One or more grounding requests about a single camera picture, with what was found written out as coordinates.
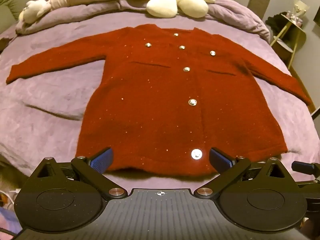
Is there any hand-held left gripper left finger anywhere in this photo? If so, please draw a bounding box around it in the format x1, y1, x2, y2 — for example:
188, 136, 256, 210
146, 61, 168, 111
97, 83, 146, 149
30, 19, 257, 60
30, 147, 128, 201

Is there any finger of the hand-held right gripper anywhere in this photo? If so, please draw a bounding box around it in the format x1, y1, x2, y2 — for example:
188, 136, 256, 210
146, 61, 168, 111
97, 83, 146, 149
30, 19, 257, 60
291, 161, 320, 177

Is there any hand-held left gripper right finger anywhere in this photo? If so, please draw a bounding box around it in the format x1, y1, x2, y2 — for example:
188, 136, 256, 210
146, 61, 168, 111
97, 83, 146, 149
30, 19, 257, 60
194, 147, 291, 201

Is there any red knit cardigan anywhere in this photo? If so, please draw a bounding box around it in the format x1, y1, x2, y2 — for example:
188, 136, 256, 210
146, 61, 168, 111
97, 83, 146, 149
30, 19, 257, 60
5, 24, 313, 178

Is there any purple bed sheet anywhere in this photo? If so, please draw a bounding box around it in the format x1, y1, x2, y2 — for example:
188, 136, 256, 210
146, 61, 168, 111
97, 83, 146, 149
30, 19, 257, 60
0, 12, 320, 205

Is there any yellow side table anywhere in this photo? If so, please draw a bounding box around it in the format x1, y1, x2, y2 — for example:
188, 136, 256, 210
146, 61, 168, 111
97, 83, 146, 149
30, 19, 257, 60
270, 14, 307, 69

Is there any dark cloth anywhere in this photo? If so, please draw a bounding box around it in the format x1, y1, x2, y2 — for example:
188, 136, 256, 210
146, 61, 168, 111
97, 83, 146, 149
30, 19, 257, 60
265, 12, 292, 43

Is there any purple duvet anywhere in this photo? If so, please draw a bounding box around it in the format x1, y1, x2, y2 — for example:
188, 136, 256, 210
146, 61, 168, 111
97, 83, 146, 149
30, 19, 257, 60
15, 0, 272, 44

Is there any wrapped flower bouquet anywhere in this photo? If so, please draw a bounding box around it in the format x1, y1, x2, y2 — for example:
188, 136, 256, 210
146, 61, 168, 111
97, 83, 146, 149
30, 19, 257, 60
287, 0, 310, 27

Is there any green headboard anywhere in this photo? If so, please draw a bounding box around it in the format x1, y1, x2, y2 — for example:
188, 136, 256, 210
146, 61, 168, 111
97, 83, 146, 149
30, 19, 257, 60
0, 0, 50, 34

